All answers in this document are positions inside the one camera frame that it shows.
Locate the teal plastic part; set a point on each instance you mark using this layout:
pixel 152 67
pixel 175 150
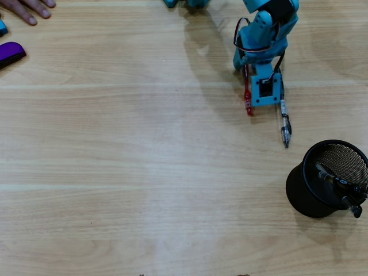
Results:
pixel 3 27

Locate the purple plastic object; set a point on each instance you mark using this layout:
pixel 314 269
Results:
pixel 11 51

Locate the teal gripper black servo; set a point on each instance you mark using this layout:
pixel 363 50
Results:
pixel 241 61

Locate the person's hand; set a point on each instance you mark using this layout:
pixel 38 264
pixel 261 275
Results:
pixel 26 7

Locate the black mesh pen holder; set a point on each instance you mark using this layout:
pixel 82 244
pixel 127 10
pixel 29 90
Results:
pixel 302 195

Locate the red pen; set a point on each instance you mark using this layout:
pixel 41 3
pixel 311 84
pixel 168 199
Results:
pixel 247 97

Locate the teal robot base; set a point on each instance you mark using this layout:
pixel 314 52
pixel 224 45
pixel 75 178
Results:
pixel 198 3

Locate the black grip pen white label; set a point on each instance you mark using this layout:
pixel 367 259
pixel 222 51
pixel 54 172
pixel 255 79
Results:
pixel 283 107

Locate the clear pen black grip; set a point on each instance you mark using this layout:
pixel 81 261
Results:
pixel 325 174

